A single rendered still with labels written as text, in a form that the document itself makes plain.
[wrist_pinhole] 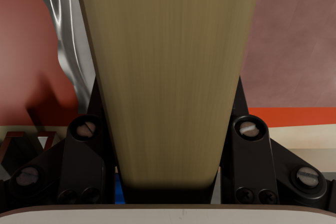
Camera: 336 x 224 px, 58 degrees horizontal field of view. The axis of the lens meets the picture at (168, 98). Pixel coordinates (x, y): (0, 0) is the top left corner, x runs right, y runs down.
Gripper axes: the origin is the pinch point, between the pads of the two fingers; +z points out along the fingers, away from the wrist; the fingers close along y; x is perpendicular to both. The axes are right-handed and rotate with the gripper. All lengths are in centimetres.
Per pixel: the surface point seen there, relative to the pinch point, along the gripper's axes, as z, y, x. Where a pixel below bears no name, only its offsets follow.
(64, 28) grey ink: 13.5, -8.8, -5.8
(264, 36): 14.0, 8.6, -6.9
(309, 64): 14.1, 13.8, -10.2
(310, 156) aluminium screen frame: 13.1, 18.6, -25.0
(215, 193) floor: 112, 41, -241
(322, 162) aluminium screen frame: 12.1, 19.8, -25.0
